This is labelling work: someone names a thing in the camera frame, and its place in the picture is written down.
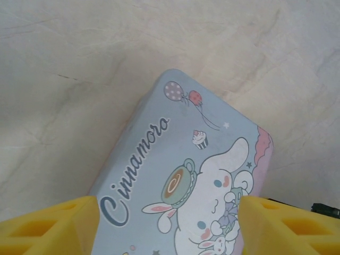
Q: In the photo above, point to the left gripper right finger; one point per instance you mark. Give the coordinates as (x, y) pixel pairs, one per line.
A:
(265, 239)

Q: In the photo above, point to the blue cartoon tin box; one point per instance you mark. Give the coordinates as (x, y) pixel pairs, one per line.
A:
(172, 132)

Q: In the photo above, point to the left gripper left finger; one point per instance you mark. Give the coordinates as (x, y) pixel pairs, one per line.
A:
(66, 239)

